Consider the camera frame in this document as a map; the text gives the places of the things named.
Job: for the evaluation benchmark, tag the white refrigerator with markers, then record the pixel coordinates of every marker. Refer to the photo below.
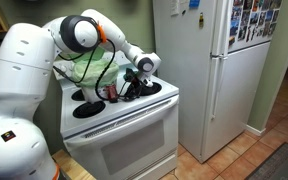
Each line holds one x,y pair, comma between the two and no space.
190,83

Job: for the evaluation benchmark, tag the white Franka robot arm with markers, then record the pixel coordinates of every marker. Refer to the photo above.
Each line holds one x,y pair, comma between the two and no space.
17,83

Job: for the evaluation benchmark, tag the wooden robot platform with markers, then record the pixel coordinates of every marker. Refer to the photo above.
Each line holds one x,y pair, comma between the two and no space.
72,166

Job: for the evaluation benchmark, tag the grey floor rug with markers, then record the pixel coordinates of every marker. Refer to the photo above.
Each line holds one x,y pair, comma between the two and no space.
280,165

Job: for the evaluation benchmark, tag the yellow refrigerator magnet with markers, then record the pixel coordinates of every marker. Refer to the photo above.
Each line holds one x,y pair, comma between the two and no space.
201,20

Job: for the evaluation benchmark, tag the photo collage on refrigerator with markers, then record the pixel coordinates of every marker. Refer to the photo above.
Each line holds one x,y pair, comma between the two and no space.
254,20

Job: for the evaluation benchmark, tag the white electric stove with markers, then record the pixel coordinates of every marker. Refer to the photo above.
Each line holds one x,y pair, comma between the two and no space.
134,146

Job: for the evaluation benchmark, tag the white bin with green lid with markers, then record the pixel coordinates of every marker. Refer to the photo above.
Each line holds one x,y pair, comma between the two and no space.
90,95

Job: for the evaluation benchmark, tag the small black coil burner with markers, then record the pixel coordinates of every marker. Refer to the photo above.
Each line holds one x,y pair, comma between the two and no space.
89,109

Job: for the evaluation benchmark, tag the large black coil burner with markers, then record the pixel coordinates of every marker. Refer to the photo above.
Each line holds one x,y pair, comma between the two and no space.
152,89
77,95

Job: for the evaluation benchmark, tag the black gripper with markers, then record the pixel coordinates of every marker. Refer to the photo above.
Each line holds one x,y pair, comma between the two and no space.
134,78

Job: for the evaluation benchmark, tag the red soda can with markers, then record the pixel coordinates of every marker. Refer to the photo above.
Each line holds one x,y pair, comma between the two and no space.
112,94

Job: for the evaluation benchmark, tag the blue paper on refrigerator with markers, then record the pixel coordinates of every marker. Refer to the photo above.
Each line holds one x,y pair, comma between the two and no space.
194,3

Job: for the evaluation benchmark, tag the white paper on refrigerator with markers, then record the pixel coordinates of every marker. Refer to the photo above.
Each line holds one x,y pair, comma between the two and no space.
174,7

